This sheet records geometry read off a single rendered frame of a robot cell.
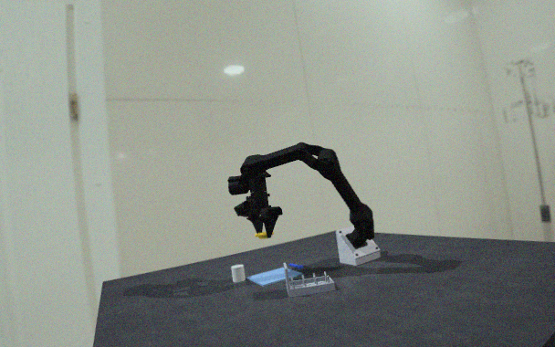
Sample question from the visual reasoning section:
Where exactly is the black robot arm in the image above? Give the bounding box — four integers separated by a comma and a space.
227, 142, 374, 249

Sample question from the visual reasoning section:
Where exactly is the white short cylinder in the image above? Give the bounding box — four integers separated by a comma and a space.
232, 265, 246, 282

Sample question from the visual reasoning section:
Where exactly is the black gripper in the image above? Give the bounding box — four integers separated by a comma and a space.
243, 191, 282, 238

